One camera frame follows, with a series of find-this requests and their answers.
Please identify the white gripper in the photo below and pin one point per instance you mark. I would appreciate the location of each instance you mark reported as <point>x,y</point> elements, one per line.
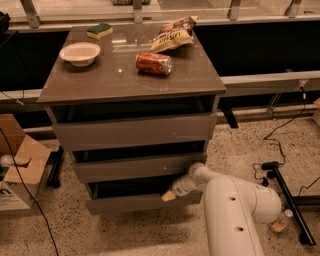
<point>180,189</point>

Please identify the grey bottom drawer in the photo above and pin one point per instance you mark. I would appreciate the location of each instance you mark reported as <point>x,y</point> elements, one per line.
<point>135,195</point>

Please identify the grey drawer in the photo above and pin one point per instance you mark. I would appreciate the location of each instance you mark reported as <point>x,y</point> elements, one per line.
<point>136,167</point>
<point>136,132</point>
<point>135,195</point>

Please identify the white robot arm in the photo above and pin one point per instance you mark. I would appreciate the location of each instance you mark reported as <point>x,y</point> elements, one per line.
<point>232,208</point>

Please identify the grey middle drawer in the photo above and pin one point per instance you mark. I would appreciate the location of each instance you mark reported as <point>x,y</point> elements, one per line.
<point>136,167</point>

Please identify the grey drawer cabinet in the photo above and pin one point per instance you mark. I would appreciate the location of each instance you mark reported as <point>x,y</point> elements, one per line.
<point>113,89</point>

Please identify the grey top drawer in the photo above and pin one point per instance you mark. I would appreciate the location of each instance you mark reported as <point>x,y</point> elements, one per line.
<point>136,132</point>

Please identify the plastic bottle on floor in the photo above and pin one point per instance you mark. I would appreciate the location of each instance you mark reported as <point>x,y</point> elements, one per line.
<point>282,221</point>

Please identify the black table leg left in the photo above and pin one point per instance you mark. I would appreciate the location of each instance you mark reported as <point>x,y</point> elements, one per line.
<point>55,161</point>

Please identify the red soda can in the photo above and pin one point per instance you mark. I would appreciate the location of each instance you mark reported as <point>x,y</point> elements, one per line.
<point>152,63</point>

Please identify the cardboard box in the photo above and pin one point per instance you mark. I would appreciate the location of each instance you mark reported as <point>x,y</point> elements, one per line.
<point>23,162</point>

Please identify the black metal stand leg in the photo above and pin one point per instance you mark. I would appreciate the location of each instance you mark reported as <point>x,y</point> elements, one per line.
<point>294,202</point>

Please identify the chips bag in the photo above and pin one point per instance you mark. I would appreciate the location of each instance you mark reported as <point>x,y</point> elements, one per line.
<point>174,34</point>

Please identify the white bowl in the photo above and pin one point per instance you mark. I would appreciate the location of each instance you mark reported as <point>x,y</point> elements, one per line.
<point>80,54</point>

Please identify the green yellow sponge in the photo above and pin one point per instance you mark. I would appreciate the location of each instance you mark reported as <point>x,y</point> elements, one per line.
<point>99,31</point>

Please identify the metal railing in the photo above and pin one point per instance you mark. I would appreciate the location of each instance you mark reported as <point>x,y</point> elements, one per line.
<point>251,56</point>

